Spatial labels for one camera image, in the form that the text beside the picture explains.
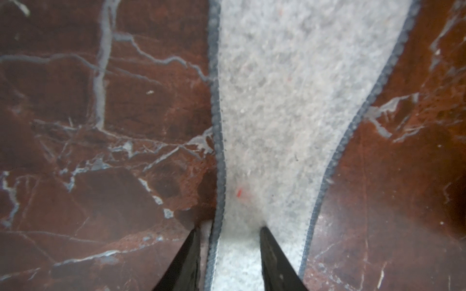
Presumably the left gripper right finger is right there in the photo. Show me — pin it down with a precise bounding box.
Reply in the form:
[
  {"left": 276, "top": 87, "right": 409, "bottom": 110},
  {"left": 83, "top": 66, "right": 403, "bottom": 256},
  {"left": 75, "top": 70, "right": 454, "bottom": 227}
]
[{"left": 260, "top": 226, "right": 308, "bottom": 291}]

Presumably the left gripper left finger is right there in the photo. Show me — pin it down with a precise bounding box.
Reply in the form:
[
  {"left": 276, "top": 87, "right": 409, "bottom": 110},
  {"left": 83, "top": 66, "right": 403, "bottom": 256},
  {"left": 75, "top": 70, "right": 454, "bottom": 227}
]
[{"left": 153, "top": 227, "right": 201, "bottom": 291}]

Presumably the grey insole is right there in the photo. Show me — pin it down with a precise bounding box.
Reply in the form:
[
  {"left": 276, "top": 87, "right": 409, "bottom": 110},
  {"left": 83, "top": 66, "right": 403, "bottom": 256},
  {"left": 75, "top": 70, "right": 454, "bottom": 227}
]
[{"left": 205, "top": 1, "right": 420, "bottom": 291}]

